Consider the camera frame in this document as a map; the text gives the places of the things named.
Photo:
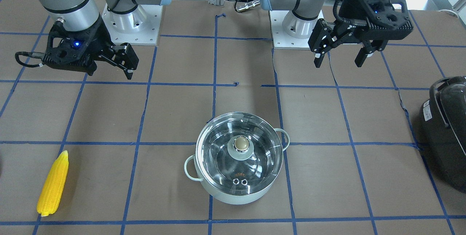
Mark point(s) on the silver metal cylinder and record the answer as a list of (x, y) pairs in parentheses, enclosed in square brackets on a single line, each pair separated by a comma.
[(247, 6)]

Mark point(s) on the black rice cooker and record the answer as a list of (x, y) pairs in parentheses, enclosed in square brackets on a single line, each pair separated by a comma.
[(444, 124)]

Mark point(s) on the glass pot lid with knob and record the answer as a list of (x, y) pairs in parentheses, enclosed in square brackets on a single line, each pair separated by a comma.
[(239, 153)]

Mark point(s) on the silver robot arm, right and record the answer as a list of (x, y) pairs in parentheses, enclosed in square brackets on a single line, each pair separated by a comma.
[(79, 15)]

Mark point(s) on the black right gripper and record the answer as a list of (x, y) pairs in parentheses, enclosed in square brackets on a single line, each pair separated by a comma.
[(95, 40)]

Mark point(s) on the pale green electric pot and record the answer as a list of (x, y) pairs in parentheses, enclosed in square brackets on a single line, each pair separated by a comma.
[(236, 162)]

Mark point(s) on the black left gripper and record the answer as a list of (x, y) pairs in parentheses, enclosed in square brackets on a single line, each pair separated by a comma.
[(352, 8)]

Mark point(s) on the yellow corn cob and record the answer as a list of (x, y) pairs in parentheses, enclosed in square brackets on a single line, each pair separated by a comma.
[(53, 187)]

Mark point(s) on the silver robot arm, left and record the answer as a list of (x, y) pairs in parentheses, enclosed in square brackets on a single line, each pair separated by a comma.
[(309, 10)]

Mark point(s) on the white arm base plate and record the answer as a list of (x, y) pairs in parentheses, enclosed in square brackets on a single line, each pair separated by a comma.
[(139, 27), (287, 33)]

